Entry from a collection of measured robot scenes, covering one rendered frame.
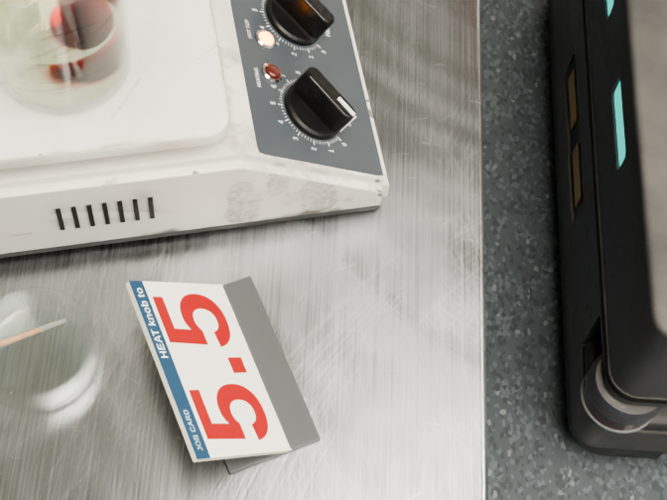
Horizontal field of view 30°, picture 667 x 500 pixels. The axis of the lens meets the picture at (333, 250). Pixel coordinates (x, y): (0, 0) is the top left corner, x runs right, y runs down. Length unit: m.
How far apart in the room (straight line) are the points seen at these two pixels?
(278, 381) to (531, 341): 0.89
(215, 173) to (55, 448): 0.15
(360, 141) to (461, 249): 0.08
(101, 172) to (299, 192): 0.10
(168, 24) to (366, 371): 0.19
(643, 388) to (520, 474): 0.26
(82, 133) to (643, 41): 0.78
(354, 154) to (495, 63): 1.04
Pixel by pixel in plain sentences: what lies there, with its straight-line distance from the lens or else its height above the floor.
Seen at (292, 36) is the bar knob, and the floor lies 0.80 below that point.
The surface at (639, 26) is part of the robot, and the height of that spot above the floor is 0.36.
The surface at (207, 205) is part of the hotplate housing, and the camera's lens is 0.59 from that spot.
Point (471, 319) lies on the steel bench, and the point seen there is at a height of 0.75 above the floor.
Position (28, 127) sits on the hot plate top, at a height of 0.84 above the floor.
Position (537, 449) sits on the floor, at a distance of 1.41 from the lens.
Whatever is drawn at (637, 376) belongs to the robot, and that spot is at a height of 0.27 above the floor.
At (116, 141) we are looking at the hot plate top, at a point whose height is 0.84.
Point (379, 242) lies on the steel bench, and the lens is 0.63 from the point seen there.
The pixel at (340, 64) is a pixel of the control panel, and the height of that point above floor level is 0.79.
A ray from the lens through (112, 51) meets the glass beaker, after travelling 0.54.
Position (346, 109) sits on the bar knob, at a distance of 0.59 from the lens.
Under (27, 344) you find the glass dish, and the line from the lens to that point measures 0.60.
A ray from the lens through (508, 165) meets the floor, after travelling 1.56.
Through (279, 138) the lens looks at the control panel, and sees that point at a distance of 0.58.
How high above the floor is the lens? 1.30
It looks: 62 degrees down
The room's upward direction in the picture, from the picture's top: 9 degrees clockwise
